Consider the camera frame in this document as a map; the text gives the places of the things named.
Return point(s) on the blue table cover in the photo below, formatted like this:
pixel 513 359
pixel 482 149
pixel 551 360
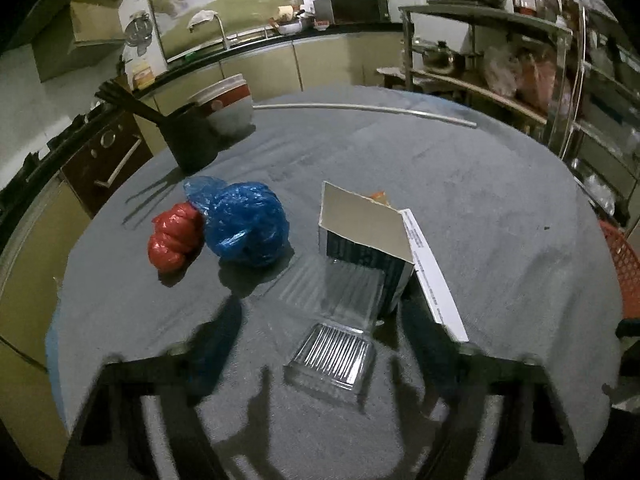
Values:
pixel 52 355

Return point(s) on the red plastic basket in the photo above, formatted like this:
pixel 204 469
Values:
pixel 625 260

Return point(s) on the metal sink faucet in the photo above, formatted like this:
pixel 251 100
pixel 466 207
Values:
pixel 220 30

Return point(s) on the white plastic bag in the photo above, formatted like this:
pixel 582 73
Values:
pixel 500 72

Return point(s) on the small orange carton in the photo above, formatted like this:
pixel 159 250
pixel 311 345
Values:
pixel 380 196

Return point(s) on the pink plastic bag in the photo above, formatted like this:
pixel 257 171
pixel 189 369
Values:
pixel 537 82

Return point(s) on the beige wall cabinets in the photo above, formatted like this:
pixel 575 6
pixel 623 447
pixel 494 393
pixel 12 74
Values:
pixel 75 25

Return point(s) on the black kitchen utensil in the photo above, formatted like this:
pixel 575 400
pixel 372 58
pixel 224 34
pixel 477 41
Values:
pixel 125 100

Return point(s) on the dishes beside sink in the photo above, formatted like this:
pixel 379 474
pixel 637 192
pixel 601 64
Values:
pixel 290 22

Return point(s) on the dark built-in oven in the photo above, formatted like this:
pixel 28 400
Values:
pixel 110 160

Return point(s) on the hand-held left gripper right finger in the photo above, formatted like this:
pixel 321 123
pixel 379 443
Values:
pixel 450 380

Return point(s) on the small orange box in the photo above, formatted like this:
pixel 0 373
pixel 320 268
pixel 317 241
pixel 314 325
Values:
pixel 142 76

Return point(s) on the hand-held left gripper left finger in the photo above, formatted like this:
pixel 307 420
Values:
pixel 192 375

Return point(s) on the clear ribbed plastic tray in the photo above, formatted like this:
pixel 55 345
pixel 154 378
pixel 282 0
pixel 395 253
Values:
pixel 345 290
pixel 330 360

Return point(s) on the black utensil holder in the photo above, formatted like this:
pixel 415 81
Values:
pixel 192 140

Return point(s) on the metal kitchen rack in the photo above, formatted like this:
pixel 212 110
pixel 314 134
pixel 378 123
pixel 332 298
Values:
pixel 500 17

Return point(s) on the blue plastic bag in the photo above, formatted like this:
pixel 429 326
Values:
pixel 240 220

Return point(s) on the brown sauce bottle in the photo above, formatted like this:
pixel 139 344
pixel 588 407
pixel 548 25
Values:
pixel 570 2

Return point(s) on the white and red bucket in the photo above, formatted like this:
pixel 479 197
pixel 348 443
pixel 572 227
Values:
pixel 230 110

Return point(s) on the red plastic bag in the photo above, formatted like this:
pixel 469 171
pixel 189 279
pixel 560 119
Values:
pixel 172 240

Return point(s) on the hanging glass jar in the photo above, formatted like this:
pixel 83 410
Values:
pixel 138 30

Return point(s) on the blue and white cardboard box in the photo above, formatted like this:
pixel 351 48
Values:
pixel 360 220

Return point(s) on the thin white rod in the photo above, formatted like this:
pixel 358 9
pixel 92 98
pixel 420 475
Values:
pixel 350 106

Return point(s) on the silver microwave oven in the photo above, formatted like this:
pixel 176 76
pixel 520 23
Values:
pixel 355 7

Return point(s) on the grey table cloth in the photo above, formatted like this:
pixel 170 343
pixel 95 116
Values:
pixel 450 185

